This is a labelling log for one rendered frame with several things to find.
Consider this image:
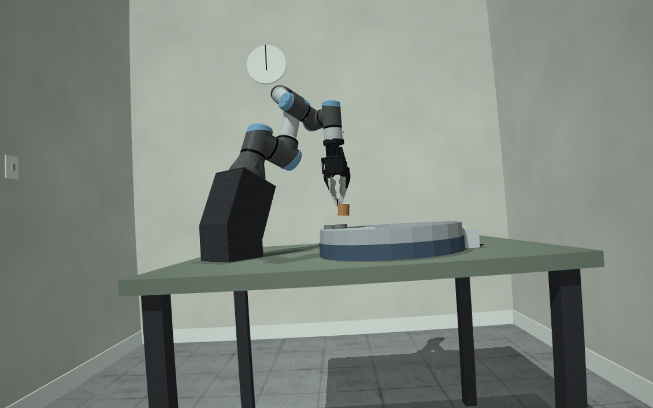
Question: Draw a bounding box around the grey round turntable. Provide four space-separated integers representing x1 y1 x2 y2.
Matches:
319 221 484 261

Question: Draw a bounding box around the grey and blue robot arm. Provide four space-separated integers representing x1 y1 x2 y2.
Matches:
229 85 344 179

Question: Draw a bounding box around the bronze bushing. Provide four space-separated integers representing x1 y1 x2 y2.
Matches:
338 204 350 216

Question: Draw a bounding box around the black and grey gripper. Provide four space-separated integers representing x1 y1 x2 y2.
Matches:
321 138 351 206

